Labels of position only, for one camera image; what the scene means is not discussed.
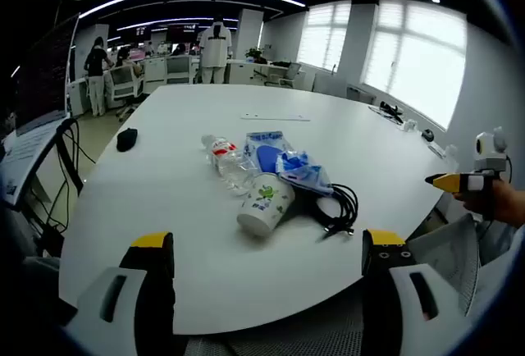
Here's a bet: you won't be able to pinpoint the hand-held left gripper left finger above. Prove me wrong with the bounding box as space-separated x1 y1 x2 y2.
61 231 181 356

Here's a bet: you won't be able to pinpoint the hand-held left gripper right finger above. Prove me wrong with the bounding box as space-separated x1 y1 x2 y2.
360 228 473 356

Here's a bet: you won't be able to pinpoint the black cable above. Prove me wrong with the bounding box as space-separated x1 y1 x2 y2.
314 183 359 240

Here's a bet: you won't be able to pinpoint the white paper cup green print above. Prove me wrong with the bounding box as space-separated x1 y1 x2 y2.
236 171 297 237

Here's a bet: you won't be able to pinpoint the small blue tissue packet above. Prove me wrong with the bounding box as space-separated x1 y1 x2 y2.
276 148 334 198

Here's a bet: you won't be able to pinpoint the clear plastic water bottle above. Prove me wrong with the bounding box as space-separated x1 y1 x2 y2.
200 134 256 198

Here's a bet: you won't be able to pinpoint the wet wipes pack blue lid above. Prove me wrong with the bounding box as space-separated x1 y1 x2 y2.
244 130 297 177

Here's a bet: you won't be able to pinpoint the person's right hand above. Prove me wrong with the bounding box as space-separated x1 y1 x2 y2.
453 179 525 225

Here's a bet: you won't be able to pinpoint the grey mesh office chair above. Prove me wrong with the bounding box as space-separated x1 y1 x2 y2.
405 212 487 317

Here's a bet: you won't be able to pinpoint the black device on table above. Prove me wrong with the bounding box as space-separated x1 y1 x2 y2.
378 100 405 124

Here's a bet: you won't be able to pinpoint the white table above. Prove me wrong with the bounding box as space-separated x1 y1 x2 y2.
58 84 459 337

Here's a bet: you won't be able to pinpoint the large window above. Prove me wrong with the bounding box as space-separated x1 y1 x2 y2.
363 0 469 130
296 0 353 73

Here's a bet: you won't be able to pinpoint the black pouch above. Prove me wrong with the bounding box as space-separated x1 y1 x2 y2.
116 127 139 153

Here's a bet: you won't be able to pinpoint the grey swivel office chair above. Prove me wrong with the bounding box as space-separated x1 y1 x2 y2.
263 62 303 87

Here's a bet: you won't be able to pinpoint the white office chair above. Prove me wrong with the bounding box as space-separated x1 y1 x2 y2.
107 64 145 122

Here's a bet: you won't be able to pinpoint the potted green plant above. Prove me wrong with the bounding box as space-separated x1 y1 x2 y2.
244 47 266 64

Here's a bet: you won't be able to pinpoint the dark monitor screen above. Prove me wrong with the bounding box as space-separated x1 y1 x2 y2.
15 12 81 135

